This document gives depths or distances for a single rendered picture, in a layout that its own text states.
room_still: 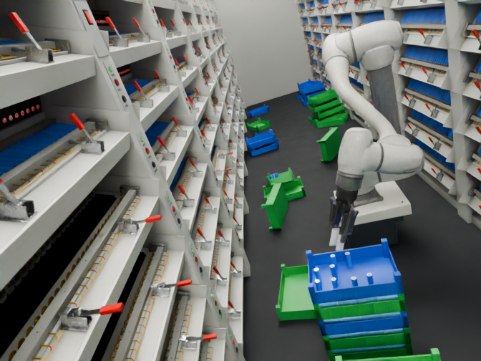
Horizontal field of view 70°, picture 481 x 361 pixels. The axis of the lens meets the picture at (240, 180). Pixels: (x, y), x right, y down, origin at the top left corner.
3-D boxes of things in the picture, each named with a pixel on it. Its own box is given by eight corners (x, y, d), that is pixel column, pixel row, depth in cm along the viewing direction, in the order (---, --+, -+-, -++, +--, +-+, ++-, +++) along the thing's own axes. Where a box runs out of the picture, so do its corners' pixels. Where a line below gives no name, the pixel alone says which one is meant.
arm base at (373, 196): (371, 183, 195) (369, 174, 193) (384, 200, 175) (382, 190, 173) (340, 191, 199) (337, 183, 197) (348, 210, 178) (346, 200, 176)
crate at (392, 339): (396, 301, 140) (394, 286, 137) (411, 344, 122) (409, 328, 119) (322, 309, 148) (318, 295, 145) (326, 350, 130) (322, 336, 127)
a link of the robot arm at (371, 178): (343, 184, 193) (334, 148, 185) (378, 177, 186) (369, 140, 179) (344, 198, 179) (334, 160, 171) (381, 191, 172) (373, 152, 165)
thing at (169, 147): (193, 135, 160) (194, 106, 155) (166, 194, 105) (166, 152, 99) (149, 131, 160) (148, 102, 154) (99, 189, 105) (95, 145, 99)
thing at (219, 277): (231, 235, 183) (233, 212, 177) (225, 326, 128) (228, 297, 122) (192, 231, 182) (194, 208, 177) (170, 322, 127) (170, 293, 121)
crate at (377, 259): (389, 254, 131) (386, 237, 128) (404, 294, 113) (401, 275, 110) (310, 266, 139) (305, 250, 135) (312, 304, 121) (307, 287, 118)
